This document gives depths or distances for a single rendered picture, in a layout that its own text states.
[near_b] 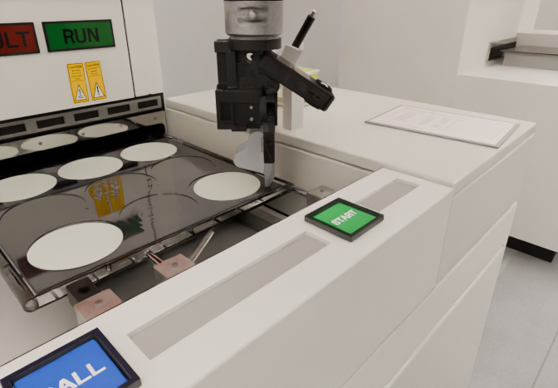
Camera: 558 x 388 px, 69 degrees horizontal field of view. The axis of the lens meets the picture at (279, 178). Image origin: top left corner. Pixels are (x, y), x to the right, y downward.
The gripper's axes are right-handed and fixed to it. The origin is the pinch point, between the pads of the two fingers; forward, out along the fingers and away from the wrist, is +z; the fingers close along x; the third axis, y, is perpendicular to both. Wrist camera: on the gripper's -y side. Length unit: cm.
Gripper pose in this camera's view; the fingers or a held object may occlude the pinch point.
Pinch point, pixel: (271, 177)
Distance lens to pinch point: 61.4
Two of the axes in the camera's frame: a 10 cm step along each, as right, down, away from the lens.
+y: -10.0, 0.0, 0.0
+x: 0.0, 4.1, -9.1
